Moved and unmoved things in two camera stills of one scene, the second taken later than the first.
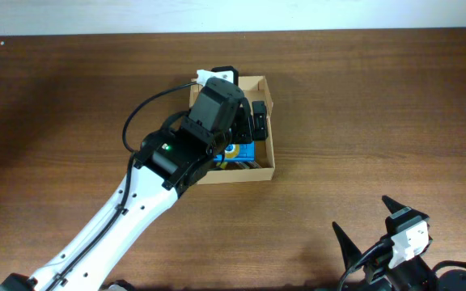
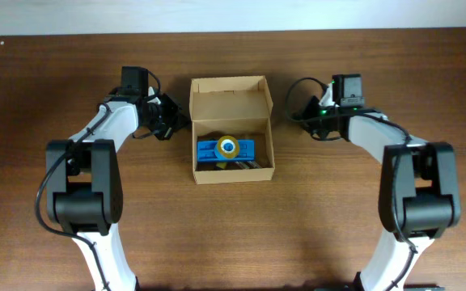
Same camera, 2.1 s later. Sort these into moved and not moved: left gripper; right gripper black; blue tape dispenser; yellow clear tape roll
Moved: left gripper; right gripper black
Not moved: blue tape dispenser; yellow clear tape roll
